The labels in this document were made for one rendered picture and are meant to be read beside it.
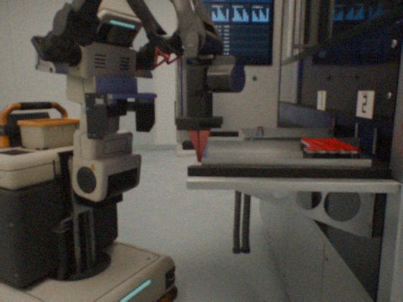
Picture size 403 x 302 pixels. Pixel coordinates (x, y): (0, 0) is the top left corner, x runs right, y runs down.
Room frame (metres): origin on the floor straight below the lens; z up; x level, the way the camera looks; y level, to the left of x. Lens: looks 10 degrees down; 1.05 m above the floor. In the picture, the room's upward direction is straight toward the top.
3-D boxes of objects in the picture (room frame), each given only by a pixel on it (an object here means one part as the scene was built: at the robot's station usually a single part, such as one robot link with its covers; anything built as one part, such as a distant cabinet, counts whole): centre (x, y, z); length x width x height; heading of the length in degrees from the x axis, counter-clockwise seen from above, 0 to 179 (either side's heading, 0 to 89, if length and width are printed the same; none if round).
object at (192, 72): (0.75, 0.00, 1.07); 0.07 x 0.06 x 0.07; 52
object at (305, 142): (0.82, -0.27, 0.90); 0.18 x 0.02 x 0.05; 176
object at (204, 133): (0.76, 0.02, 0.94); 0.07 x 0.07 x 0.09; 87
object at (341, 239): (1.67, -0.42, 0.73); 1.98 x 0.01 x 0.25; 177
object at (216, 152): (0.82, -0.18, 0.90); 0.34 x 0.26 x 0.04; 87
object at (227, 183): (0.99, -0.23, 0.87); 0.70 x 0.48 x 0.02; 177
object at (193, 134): (0.76, -0.01, 0.94); 0.07 x 0.07 x 0.09; 87
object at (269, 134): (1.16, -0.30, 0.90); 0.34 x 0.26 x 0.04; 87
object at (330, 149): (0.81, -0.29, 0.90); 0.18 x 0.02 x 0.05; 177
